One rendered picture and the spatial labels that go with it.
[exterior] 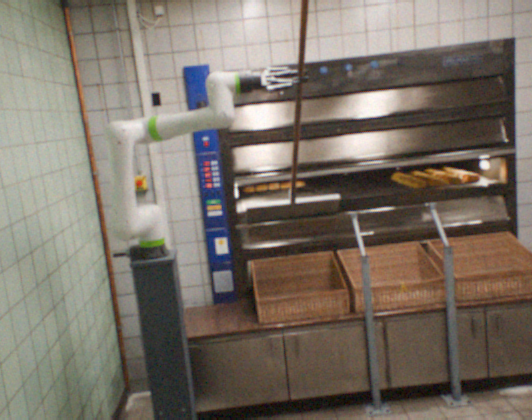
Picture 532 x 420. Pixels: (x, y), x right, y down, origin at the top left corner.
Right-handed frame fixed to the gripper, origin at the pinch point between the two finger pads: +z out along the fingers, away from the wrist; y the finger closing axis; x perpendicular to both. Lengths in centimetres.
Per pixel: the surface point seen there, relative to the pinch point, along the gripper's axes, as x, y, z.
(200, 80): -84, -86, -45
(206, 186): -128, -36, -49
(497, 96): -102, -63, 143
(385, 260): -166, 14, 65
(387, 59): -85, -89, 75
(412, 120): -110, -58, 89
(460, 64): -90, -83, 121
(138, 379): -216, 58, -111
